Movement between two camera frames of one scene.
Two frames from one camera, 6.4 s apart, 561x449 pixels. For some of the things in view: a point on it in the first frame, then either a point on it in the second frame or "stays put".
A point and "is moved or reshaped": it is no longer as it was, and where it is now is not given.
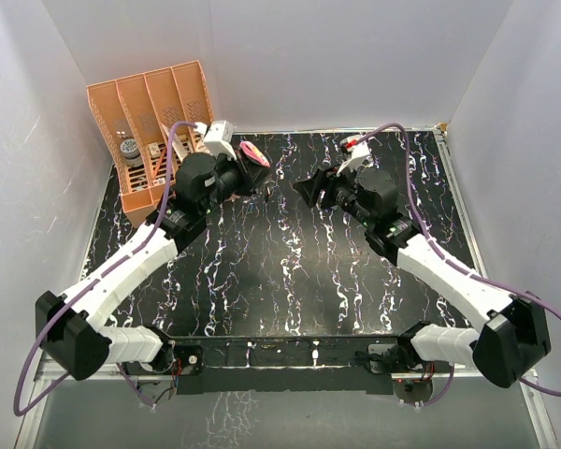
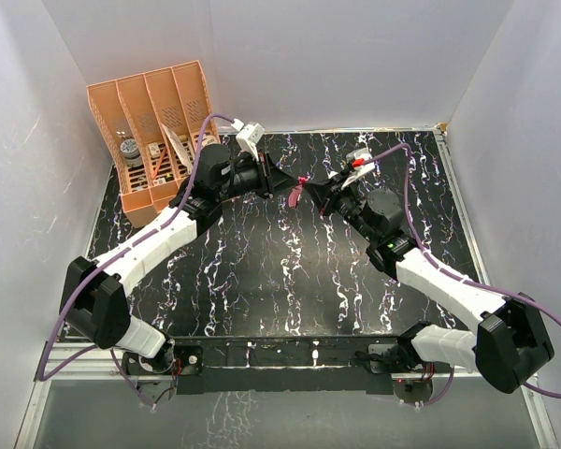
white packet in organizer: [179, 145] stays put
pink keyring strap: [252, 152] is moved or reshaped
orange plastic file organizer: [147, 123] stays put
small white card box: [154, 150] stays put
